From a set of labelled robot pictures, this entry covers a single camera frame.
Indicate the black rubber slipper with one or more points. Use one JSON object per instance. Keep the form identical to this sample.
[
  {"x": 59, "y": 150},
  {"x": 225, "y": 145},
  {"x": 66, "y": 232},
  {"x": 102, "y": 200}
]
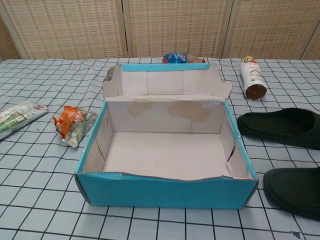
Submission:
[
  {"x": 295, "y": 192},
  {"x": 280, "y": 130}
]

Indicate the white green snack package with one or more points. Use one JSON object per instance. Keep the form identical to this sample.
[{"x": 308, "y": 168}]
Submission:
[{"x": 17, "y": 117}]

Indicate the woven folding screen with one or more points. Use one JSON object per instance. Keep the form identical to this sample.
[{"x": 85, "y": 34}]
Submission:
[{"x": 75, "y": 27}]

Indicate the white drink bottle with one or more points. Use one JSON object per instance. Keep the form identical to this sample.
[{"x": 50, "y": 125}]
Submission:
[{"x": 253, "y": 77}]

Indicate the blue red snack bag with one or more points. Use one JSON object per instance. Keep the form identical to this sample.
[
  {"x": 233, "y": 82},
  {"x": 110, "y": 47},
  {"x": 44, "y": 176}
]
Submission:
[{"x": 175, "y": 58}]

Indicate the crumpled orange snack bag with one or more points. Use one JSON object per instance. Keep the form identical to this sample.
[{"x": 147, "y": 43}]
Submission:
[{"x": 72, "y": 120}]

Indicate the blue checked tablecloth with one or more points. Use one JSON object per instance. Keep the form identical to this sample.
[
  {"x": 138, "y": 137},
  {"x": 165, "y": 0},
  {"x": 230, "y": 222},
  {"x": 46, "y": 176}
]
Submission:
[{"x": 50, "y": 187}]

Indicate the stainless steel bowl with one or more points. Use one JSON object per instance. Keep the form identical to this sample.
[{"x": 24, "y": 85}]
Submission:
[{"x": 109, "y": 75}]

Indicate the blue cardboard shoe box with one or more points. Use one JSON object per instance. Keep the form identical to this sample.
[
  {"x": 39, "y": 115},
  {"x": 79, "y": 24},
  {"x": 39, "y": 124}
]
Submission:
[{"x": 165, "y": 190}]

